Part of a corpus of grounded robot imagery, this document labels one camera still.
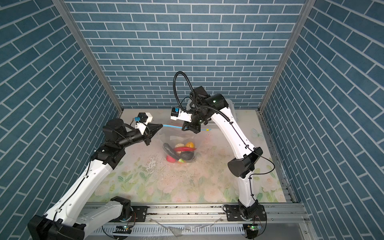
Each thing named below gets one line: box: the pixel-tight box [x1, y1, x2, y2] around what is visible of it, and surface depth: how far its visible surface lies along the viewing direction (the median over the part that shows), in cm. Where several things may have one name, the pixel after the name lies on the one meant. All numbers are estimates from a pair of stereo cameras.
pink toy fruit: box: [166, 154, 177, 163], surface depth 87 cm
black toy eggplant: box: [162, 142, 181, 161], surface depth 86 cm
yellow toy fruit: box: [185, 141, 195, 148], surface depth 88 cm
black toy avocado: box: [181, 151, 195, 161], surface depth 85 cm
